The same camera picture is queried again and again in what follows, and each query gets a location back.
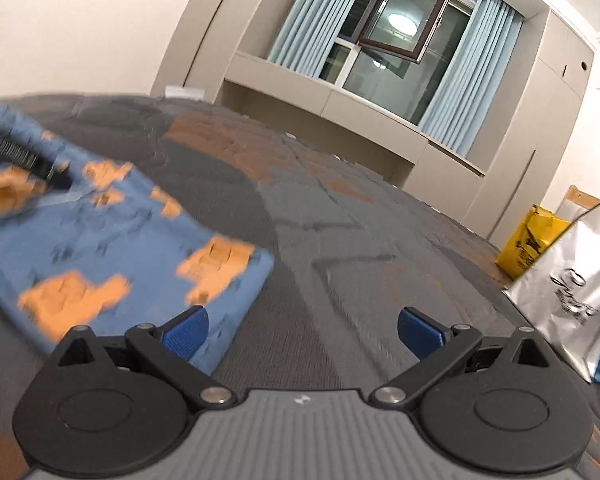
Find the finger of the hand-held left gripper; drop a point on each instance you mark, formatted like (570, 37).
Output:
(25, 157)

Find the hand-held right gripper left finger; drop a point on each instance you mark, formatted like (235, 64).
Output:
(185, 332)

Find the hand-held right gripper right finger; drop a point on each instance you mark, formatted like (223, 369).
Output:
(422, 332)

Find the blue pants with orange print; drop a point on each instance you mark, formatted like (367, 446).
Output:
(120, 240)

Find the grey and orange quilted mattress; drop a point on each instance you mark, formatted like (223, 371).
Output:
(330, 240)

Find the yellow shopping bag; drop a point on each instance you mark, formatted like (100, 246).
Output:
(527, 245)

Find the white shopping bag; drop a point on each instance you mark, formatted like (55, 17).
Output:
(575, 300)

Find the white box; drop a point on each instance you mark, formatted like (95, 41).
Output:
(182, 91)

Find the beige wardrobe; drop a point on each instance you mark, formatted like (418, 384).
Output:
(535, 135)
(200, 35)

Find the beige window bench cabinet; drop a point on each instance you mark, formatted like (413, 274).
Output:
(340, 105)

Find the light blue curtain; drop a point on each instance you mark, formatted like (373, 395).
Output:
(472, 75)
(315, 20)

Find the open dark window sash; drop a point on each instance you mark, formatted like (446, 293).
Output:
(405, 20)

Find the window with white frame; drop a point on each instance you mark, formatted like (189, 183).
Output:
(380, 80)

